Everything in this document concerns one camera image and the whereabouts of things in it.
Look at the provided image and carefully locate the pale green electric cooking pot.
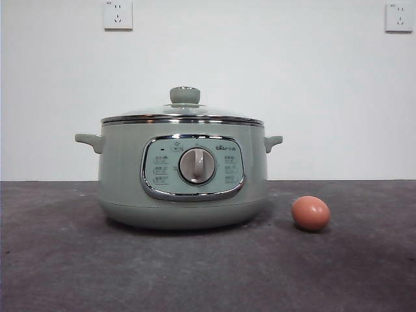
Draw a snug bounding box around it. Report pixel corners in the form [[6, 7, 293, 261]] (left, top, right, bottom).
[[73, 120, 283, 231]]

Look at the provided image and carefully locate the brown egg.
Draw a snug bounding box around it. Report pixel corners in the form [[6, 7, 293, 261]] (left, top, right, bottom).
[[291, 195, 331, 231]]

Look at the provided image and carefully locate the white wall socket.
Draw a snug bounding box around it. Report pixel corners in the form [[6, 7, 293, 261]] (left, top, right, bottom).
[[103, 0, 133, 32], [385, 3, 413, 33]]

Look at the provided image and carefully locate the glass lid with green knob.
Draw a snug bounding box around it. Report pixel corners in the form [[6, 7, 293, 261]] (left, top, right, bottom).
[[100, 86, 265, 126]]

